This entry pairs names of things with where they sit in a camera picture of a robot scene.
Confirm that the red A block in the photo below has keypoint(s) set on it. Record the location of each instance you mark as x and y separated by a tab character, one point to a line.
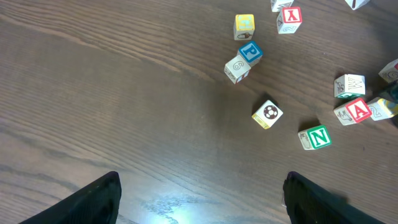
353	112

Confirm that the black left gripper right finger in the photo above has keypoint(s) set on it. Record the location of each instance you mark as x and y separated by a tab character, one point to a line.
307	202

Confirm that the plain wood block green side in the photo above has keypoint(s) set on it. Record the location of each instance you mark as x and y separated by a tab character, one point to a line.
349	86

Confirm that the red U block upper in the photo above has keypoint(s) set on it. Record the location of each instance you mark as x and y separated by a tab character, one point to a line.
389	73

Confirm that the green N block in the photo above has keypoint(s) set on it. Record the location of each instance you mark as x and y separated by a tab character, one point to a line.
315	138

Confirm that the yellow J block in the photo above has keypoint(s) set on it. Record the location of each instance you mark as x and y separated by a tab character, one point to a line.
382	109

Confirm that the red Y block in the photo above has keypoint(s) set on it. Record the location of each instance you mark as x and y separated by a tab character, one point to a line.
289	20

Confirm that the yellow block far left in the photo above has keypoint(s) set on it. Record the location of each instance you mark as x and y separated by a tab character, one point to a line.
244	26

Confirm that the green F block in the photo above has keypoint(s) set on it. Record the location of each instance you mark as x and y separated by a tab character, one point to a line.
277	5

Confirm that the blue X block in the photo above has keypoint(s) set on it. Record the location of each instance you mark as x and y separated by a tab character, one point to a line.
355	4

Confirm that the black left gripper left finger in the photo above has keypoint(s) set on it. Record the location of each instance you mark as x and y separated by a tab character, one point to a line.
96	203

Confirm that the plain block face picture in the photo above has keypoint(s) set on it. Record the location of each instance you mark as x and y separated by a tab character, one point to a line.
267	114

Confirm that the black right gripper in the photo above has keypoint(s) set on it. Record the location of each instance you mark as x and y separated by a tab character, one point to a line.
390	92

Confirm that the blue P block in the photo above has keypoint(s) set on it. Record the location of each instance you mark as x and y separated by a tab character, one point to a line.
251	52

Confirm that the plain wood block red side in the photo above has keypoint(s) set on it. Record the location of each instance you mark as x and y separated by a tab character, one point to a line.
237	69

